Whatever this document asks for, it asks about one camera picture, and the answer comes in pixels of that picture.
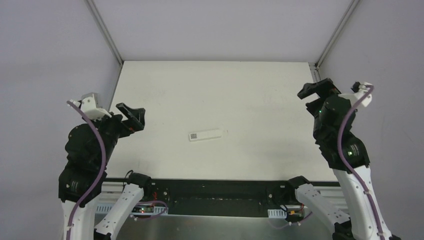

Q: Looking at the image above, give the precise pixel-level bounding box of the white remote control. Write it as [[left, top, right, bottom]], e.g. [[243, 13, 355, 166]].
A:
[[188, 128, 223, 142]]

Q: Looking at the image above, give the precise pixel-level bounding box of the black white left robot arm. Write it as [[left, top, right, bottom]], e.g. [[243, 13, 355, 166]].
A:
[[58, 101, 153, 240]]

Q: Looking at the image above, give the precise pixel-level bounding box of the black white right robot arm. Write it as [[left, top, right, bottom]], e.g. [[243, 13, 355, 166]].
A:
[[283, 78, 397, 240]]

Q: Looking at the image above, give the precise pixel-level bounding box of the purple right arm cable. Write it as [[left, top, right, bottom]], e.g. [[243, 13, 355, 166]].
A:
[[268, 84, 387, 240]]

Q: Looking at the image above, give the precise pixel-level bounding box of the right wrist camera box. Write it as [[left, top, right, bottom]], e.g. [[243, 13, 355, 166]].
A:
[[338, 82, 375, 109]]

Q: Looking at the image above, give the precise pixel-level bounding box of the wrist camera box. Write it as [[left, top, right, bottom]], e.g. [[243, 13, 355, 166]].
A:
[[338, 82, 375, 109], [80, 92, 112, 121]]

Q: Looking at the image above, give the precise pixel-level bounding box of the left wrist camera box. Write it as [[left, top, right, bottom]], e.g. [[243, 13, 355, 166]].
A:
[[80, 92, 112, 121]]

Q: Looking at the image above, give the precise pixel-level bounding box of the aluminium frame rail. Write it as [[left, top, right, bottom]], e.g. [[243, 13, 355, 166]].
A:
[[59, 59, 379, 240]]

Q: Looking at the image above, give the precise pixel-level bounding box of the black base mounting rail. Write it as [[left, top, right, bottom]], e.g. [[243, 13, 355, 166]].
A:
[[141, 179, 300, 218]]

